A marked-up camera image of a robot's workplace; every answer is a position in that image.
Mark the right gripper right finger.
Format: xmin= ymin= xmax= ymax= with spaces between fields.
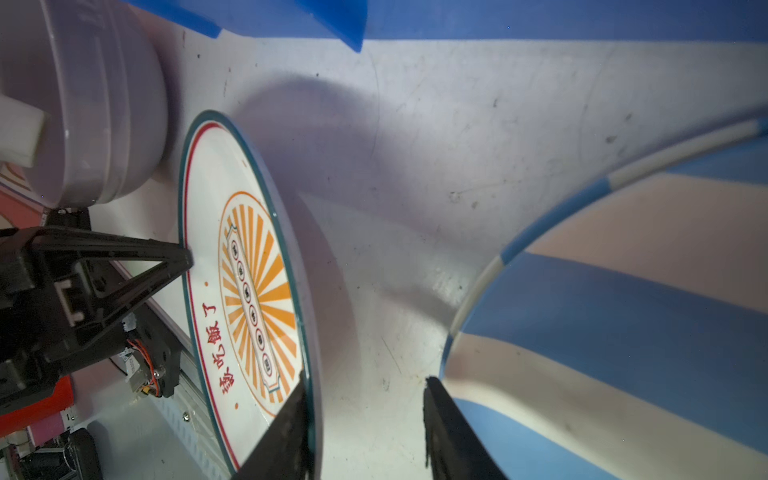
xmin=423 ymin=377 xmax=506 ymax=480

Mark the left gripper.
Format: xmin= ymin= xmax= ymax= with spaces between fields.
xmin=1 ymin=226 xmax=193 ymax=414

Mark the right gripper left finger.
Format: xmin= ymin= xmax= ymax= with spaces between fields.
xmin=232 ymin=386 xmax=314 ymax=480

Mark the orange sunburst plate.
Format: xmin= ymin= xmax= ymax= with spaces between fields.
xmin=178 ymin=110 xmax=323 ymax=471

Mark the blue striped plate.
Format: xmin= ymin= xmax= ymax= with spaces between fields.
xmin=435 ymin=118 xmax=767 ymax=479

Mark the blue plastic bin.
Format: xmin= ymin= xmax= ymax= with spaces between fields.
xmin=133 ymin=0 xmax=767 ymax=52

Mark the lilac bowl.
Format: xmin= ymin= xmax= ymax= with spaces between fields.
xmin=1 ymin=1 xmax=168 ymax=208

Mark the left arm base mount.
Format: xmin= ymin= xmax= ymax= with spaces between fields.
xmin=123 ymin=305 xmax=183 ymax=398

